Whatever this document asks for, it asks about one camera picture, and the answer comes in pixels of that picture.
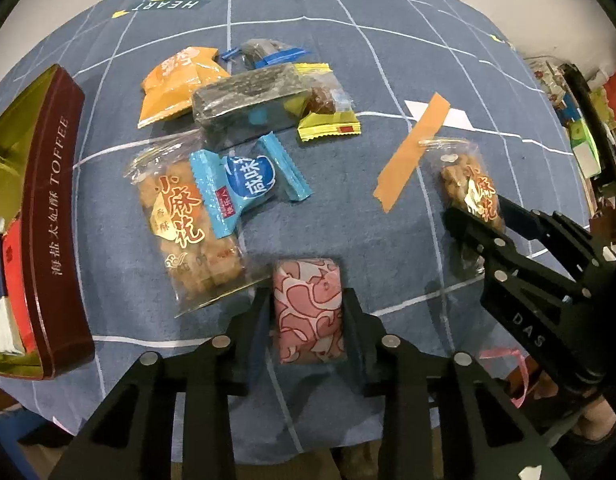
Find navy and mint snack pack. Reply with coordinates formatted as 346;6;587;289
0;217;26;359

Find yellow candy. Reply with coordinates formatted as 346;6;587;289
284;63;361;143

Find heart label on cloth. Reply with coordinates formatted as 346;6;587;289
112;0;208;20

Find blue checked tablecloth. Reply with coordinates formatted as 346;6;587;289
0;0;589;431

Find gold and maroon toffee tin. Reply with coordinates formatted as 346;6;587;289
0;64;94;380

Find light blue salty candy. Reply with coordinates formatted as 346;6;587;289
189;132;312;238

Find orange tape strip right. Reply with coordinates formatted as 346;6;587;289
373;93;450;214

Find blue ended dark candy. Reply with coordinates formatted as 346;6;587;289
219;39;309;70

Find red snack packet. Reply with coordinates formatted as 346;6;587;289
2;217;36;353

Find clear fried twist snack bag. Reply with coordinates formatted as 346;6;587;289
124;132;268;314

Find orange snack packet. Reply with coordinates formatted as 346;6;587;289
138;47;230;129

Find pink patterned candy block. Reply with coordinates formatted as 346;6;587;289
273;258;345;364

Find pink ribbon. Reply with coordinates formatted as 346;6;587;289
478;348;530;408

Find small fried twist snack bag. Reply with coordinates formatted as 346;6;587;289
419;138;504;232

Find cluttered shelf items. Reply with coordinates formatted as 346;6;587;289
525;55;616;221

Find dark seaweed snack bag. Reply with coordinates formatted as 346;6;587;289
192;63;312;133

